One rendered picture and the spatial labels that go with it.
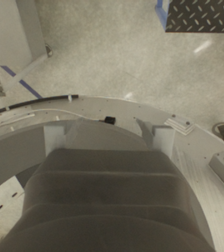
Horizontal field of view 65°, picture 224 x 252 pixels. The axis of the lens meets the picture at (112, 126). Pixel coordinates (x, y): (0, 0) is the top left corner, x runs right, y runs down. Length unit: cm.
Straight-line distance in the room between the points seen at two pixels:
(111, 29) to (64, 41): 36
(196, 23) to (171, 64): 71
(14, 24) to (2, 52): 20
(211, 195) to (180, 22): 58
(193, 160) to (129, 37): 95
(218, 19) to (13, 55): 109
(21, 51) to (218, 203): 122
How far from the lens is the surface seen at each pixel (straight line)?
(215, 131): 176
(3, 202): 105
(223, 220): 62
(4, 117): 100
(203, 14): 76
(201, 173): 69
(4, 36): 130
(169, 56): 141
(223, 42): 148
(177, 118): 82
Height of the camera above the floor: 133
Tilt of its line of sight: 50 degrees down
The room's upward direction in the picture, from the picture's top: 169 degrees counter-clockwise
